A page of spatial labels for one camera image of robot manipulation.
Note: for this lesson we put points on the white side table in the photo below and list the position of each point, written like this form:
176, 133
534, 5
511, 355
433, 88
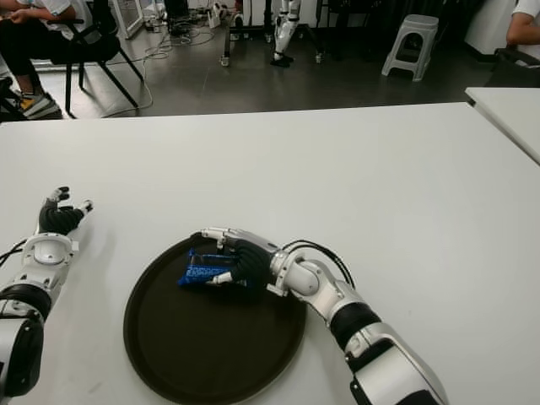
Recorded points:
506, 109

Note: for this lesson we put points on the black metal furniture frame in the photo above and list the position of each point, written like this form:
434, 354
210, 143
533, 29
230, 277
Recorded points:
6, 95

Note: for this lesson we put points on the blue Oreo snack packet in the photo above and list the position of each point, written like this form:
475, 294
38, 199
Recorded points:
202, 270

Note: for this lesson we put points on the person in white shirt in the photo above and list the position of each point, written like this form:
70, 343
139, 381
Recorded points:
521, 29

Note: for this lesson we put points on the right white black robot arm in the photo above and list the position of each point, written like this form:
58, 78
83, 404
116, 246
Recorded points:
358, 320

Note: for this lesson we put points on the black bag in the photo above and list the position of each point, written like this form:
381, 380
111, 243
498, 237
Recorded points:
512, 67

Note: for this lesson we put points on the white humanoid robot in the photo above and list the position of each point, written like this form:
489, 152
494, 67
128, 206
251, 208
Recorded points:
282, 31

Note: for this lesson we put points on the black metal chair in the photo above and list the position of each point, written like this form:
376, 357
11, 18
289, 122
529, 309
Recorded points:
97, 48

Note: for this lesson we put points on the round dark brown tray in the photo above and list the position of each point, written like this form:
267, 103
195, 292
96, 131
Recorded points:
202, 337

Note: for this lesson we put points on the grey plastic stool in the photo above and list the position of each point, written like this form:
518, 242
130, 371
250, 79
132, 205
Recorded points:
415, 25

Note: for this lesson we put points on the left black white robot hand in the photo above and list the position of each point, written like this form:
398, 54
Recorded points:
59, 217

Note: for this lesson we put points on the white framed panel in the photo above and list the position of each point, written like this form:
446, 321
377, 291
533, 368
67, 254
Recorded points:
126, 27

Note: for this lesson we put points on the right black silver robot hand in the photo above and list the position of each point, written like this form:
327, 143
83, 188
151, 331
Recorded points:
249, 263

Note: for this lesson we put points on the black wheeled gantry frame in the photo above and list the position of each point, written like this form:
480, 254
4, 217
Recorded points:
225, 40

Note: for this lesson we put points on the white bag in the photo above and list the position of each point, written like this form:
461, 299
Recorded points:
215, 17

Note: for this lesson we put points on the seated person black trousers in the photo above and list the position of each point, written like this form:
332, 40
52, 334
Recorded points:
12, 46

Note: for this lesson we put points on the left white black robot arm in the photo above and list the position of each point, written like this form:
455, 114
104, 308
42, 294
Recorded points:
29, 304

